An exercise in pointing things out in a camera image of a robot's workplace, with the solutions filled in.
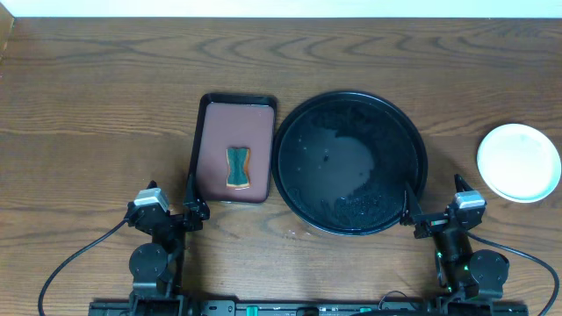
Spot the light blue plate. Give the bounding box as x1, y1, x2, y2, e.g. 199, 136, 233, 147
476, 124, 561, 204

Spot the round black tray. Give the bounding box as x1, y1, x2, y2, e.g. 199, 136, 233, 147
271, 90, 428, 236

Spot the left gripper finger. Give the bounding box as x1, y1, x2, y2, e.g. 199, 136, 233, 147
133, 181, 169, 212
183, 173, 200, 214

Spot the black rectangular water tray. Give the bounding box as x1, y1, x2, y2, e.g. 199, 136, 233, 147
189, 92, 277, 204

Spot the green and orange sponge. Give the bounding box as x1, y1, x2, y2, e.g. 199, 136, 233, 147
227, 147, 251, 190

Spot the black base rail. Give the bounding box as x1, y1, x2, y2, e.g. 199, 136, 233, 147
88, 299, 529, 316

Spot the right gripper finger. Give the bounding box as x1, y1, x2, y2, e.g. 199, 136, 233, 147
452, 174, 486, 210
401, 183, 422, 219

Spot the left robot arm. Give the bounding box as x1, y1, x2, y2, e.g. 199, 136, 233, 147
124, 175, 210, 316

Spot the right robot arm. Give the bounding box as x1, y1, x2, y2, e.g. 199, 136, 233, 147
400, 175, 509, 315

